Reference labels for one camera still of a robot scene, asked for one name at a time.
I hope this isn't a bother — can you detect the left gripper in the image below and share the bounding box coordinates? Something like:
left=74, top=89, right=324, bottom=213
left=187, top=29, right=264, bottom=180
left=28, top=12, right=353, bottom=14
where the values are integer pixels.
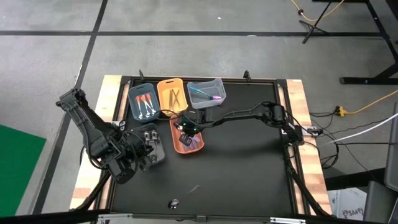
left=121, top=132, right=160, bottom=174

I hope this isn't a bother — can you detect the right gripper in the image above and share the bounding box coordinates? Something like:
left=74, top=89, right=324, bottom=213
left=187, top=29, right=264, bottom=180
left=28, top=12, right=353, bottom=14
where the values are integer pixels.
left=174, top=113, right=203, bottom=147

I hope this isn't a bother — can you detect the orange handled silver utensil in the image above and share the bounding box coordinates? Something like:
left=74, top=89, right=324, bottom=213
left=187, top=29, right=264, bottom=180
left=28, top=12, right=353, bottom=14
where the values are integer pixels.
left=140, top=94, right=152, bottom=119

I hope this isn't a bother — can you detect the orange plastic bin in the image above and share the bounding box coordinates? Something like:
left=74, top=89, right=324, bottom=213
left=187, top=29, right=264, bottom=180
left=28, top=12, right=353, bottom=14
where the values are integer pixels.
left=169, top=116, right=205, bottom=155

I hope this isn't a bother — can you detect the smoked transparent plastic bin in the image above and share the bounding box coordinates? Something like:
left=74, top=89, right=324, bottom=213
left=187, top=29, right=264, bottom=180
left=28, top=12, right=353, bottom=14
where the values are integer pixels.
left=124, top=123, right=167, bottom=172

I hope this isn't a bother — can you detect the yellow plastic bin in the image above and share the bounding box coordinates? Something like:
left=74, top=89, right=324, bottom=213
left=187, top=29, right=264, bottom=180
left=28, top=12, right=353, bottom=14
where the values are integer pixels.
left=156, top=77, right=190, bottom=118

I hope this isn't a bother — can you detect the blue-grey plastic bin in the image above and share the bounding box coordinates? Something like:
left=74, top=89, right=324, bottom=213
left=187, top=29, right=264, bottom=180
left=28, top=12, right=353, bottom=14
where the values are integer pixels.
left=127, top=82, right=162, bottom=123

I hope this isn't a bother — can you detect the clear plastic bin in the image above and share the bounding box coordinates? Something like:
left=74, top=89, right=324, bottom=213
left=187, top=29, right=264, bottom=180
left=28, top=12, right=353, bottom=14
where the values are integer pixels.
left=187, top=77, right=227, bottom=110

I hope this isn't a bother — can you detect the green mat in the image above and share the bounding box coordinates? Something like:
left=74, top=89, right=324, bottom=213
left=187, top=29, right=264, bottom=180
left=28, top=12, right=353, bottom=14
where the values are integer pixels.
left=0, top=124, right=47, bottom=218

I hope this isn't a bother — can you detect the black tripod stand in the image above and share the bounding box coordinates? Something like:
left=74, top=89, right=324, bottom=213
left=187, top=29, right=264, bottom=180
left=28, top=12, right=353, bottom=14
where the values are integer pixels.
left=298, top=0, right=334, bottom=44

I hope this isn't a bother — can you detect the white cardboard box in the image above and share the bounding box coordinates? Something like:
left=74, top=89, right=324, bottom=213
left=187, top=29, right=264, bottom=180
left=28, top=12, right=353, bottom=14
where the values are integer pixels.
left=328, top=187, right=368, bottom=222

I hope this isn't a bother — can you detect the dark grey case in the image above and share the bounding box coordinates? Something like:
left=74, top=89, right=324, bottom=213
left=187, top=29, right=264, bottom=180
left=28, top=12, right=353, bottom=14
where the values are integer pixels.
left=362, top=102, right=398, bottom=224

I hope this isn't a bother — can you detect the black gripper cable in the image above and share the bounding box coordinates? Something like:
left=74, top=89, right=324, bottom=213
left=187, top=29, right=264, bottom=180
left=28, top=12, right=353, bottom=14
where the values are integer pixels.
left=155, top=107, right=187, bottom=122

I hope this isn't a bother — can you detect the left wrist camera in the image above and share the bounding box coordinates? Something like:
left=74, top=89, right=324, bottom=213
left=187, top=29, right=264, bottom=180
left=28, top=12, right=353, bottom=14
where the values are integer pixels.
left=108, top=160, right=137, bottom=185

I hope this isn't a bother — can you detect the black cable conduit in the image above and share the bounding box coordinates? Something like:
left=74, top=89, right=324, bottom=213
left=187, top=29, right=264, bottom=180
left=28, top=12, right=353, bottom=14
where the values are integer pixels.
left=285, top=144, right=331, bottom=217
left=74, top=167, right=116, bottom=212

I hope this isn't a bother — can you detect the yellow extension cable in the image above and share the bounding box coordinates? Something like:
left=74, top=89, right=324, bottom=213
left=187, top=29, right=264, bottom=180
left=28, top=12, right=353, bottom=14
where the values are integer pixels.
left=290, top=0, right=346, bottom=22
left=335, top=89, right=398, bottom=118

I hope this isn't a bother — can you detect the white cable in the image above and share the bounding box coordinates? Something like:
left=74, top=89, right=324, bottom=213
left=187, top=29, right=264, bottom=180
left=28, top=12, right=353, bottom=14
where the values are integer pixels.
left=325, top=112, right=398, bottom=144

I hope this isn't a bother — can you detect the black metal frame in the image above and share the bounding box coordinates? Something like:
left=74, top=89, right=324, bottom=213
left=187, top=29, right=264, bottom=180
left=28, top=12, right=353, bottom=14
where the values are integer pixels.
left=338, top=0, right=398, bottom=85

